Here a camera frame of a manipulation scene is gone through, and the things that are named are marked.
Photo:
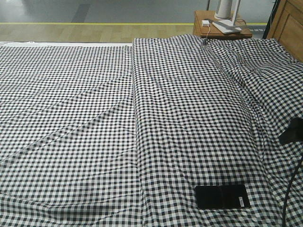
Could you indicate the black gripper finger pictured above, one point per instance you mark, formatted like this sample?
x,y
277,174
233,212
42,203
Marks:
x,y
293,133

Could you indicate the black smartphone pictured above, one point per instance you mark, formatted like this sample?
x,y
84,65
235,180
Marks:
x,y
222,197

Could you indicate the black white checkered bed sheet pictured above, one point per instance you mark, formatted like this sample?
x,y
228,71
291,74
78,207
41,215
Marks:
x,y
67,138

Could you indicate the checkered duvet cover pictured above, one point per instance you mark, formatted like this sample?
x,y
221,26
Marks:
x,y
209,113

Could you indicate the wooden headboard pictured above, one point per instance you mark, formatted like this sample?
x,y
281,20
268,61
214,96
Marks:
x,y
287,27

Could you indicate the wooden nightstand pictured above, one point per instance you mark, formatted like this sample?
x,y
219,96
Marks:
x,y
212,32

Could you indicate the white charger adapter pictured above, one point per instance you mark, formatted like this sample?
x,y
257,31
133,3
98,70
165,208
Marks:
x,y
205,23

